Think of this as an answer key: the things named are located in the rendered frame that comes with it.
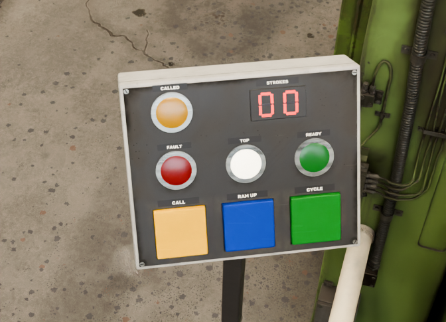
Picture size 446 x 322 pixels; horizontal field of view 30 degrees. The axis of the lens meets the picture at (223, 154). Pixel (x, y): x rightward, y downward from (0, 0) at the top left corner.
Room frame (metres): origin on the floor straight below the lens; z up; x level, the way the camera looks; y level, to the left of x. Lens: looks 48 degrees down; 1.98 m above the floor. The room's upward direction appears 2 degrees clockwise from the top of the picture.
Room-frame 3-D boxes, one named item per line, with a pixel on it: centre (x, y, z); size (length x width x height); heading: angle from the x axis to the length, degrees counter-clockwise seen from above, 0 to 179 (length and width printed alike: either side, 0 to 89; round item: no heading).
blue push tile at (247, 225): (0.74, -0.04, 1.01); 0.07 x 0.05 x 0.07; 99
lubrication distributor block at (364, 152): (1.01, -0.26, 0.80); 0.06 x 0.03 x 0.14; 74
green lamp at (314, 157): (0.80, -0.13, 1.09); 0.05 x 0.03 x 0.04; 74
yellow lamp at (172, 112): (0.81, 0.07, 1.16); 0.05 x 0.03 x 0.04; 74
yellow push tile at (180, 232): (0.73, 0.06, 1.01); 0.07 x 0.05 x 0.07; 99
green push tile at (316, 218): (0.76, -0.14, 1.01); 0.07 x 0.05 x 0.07; 99
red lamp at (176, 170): (0.77, 0.07, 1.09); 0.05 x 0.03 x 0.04; 74
